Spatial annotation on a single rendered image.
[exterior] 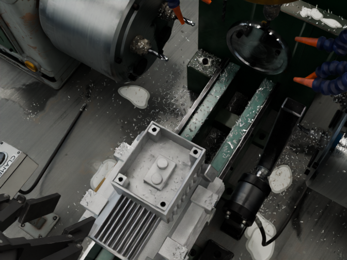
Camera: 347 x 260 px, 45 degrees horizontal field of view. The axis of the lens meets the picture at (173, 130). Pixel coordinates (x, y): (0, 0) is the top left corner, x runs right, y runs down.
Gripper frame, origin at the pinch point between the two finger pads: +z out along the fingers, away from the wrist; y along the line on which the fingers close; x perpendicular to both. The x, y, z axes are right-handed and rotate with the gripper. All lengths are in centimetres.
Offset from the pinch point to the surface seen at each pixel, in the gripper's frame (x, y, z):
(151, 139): -12.3, -1.5, 15.8
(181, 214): -3.7, -11.8, 16.5
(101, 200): 0.4, 0.6, 13.4
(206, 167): -12.2, -11.4, 19.0
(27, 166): 3.2, 16.6, 14.4
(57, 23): -21.2, 28.9, 23.4
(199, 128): -14.3, -2.7, 40.1
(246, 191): -10.9, -18.8, 23.8
